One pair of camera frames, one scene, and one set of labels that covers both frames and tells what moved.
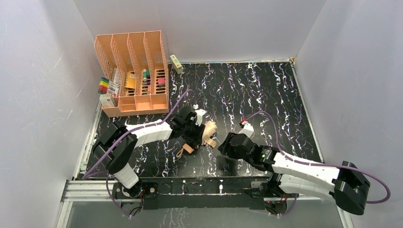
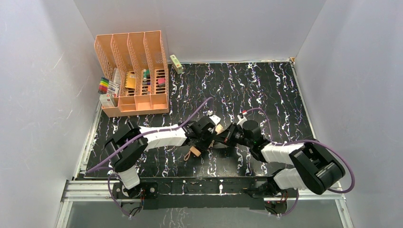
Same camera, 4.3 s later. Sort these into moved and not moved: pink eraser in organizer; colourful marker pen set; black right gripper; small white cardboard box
Moved: black right gripper
Not moved: small white cardboard box; colourful marker pen set; pink eraser in organizer
